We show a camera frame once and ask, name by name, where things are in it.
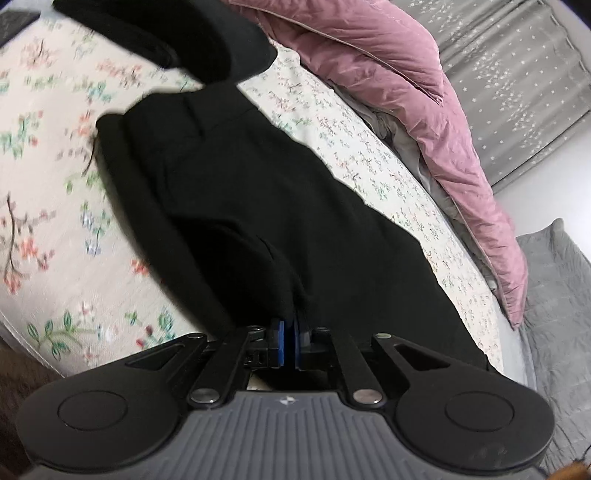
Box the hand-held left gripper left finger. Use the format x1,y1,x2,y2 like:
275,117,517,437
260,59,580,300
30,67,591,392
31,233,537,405
99,318,290,409

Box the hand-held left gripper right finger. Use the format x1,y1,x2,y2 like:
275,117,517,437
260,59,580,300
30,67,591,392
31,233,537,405
294,318,491,409

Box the black pants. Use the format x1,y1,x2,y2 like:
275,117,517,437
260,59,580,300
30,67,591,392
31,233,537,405
95,85,502,376

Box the grey quilted pillow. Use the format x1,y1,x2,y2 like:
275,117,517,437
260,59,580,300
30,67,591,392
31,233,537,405
514,217,591,480

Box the dark brown cloth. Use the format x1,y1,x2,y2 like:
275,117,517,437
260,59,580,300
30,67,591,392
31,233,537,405
0,340,63,480

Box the floral bed cover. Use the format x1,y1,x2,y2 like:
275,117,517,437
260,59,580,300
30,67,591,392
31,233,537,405
0,9,505,380

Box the pink duvet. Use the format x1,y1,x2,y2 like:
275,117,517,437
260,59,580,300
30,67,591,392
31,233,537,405
222,0,530,331

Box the black garment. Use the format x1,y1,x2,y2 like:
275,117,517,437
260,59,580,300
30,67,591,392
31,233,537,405
53,0,278,86

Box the grey star-print curtain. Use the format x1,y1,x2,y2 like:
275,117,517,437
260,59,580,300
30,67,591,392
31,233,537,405
392,0,591,188

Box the dark flat object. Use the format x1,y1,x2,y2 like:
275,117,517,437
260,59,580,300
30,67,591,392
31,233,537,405
0,11,43,46

